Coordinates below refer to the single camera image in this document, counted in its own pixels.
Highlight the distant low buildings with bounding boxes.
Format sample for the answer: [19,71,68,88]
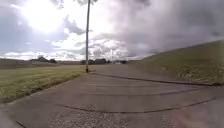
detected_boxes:
[80,58,128,66]

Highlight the grey concrete path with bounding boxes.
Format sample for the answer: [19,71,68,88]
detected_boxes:
[0,63,224,128]

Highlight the tall thin pole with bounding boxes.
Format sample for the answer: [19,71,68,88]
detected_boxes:
[85,0,92,74]

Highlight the distant group of trees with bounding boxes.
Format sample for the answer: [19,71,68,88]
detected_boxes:
[30,55,58,64]

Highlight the grassy embankment slope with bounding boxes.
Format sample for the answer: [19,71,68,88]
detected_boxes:
[129,39,224,86]

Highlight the flat green grass field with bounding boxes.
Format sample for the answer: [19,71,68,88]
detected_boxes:
[0,64,88,104]

